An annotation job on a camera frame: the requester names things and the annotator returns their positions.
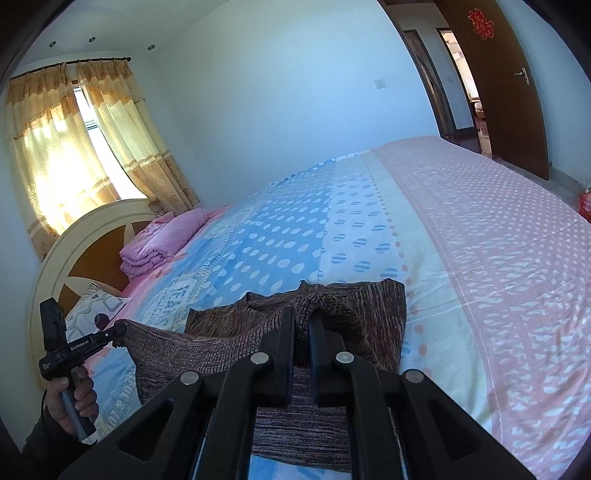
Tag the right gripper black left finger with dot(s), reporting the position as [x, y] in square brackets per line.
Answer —
[199, 427]

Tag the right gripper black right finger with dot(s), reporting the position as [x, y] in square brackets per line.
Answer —
[402, 426]

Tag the brown knitted sweater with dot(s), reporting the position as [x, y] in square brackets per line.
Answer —
[370, 317]

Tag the left hand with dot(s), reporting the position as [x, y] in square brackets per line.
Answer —
[84, 395]

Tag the patterned white pillow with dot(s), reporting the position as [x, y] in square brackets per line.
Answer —
[92, 313]

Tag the cream and brown headboard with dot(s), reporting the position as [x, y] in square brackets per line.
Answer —
[86, 253]

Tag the folded pink blanket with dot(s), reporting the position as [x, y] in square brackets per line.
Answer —
[162, 239]

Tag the yellow floral curtain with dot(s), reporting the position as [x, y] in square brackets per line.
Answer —
[56, 170]

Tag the patterned bed cover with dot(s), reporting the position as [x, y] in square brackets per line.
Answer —
[496, 270]

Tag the black curtain rod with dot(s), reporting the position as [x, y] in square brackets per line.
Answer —
[77, 61]

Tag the brown wooden door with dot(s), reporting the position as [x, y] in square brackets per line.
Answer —
[512, 108]

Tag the red door decoration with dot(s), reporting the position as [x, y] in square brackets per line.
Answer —
[482, 26]

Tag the silver door handle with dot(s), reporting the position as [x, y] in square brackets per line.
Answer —
[524, 74]

